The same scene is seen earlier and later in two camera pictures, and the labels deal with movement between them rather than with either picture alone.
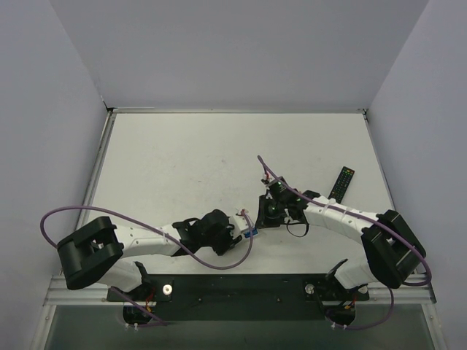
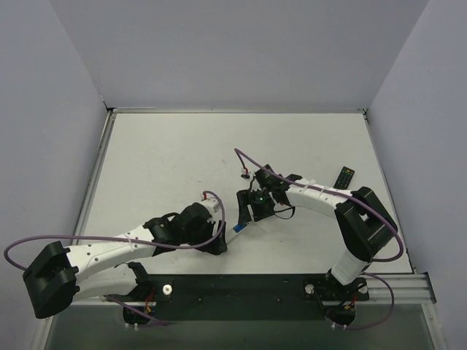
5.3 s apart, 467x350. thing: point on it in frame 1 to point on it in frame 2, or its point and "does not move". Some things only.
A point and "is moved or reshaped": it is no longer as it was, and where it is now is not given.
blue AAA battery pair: x=247 y=233 is moved or reshaped
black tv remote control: x=341 y=184 does not move
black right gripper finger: x=267 y=208 to x=244 y=198
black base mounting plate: x=237 y=297 does not move
